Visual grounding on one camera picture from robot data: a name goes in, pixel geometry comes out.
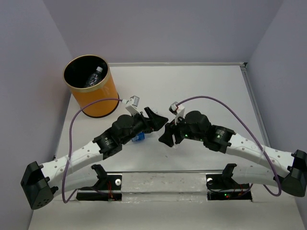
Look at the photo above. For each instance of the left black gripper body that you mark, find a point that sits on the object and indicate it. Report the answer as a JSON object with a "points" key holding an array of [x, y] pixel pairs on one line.
{"points": [[139, 125]]}

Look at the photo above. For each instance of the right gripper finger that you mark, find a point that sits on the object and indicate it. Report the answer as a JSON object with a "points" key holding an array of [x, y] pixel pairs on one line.
{"points": [[169, 136], [179, 135]]}

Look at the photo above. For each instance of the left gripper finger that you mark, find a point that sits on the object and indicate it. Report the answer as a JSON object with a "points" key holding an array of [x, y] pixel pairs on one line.
{"points": [[149, 125], [159, 121]]}

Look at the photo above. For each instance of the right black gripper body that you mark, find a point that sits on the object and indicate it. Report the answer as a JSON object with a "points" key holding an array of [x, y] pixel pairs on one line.
{"points": [[198, 136]]}

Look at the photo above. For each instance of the blue label plastic bottle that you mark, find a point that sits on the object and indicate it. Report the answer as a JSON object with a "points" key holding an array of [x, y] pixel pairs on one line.
{"points": [[138, 137]]}

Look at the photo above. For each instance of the clear bottle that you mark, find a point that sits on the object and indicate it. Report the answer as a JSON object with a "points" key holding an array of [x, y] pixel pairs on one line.
{"points": [[95, 78]]}

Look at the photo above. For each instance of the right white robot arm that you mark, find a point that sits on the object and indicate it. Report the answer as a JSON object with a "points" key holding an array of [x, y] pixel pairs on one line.
{"points": [[267, 166]]}

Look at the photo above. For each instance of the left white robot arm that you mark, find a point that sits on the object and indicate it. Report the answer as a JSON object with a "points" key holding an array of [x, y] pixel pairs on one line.
{"points": [[41, 182]]}

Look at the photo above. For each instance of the orange cylindrical bin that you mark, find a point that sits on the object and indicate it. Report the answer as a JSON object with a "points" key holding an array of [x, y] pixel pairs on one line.
{"points": [[97, 100]]}

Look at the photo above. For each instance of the white cardboard front panel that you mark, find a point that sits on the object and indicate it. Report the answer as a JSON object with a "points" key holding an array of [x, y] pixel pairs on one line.
{"points": [[262, 213]]}

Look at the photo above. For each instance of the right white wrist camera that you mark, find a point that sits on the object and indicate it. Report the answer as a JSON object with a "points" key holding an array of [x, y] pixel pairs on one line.
{"points": [[178, 110]]}

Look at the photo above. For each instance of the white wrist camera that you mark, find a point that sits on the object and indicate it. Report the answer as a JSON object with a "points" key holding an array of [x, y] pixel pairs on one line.
{"points": [[131, 105], [178, 110]]}

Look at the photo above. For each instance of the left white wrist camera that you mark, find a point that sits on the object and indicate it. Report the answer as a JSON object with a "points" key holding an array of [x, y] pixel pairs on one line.
{"points": [[131, 105]]}

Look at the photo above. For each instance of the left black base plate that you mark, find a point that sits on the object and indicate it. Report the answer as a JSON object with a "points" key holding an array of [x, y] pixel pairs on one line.
{"points": [[110, 190]]}

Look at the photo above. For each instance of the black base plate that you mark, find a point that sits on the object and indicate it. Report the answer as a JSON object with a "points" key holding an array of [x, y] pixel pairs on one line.
{"points": [[224, 189], [110, 190]]}

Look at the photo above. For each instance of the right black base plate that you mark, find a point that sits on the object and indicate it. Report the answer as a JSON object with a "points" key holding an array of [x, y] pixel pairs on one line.
{"points": [[224, 189]]}

